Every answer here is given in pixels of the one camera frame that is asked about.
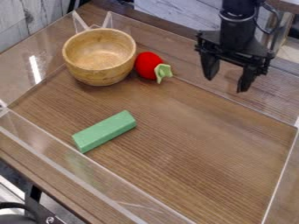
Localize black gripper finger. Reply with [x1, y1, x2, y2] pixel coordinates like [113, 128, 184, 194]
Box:
[237, 66, 257, 93]
[200, 52, 220, 81]

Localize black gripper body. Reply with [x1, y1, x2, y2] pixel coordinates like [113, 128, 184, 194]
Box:
[194, 31, 275, 75]

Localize red plush fruit green leaf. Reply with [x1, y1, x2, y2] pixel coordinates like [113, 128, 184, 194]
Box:
[134, 52, 173, 83]

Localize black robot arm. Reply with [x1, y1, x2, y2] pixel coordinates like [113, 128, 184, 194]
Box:
[194, 0, 281, 93]

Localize metal table leg background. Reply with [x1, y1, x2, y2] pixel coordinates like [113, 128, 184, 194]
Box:
[265, 11, 293, 53]

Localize wooden bowl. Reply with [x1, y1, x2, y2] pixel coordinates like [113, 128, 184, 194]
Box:
[61, 28, 136, 87]

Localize green rectangular block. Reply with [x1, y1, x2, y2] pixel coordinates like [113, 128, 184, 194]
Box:
[72, 110, 136, 153]

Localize clear acrylic tray wall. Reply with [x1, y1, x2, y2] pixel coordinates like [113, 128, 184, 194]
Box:
[0, 11, 299, 224]

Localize black table clamp bracket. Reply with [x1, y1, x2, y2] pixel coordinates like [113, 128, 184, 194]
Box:
[0, 183, 68, 224]

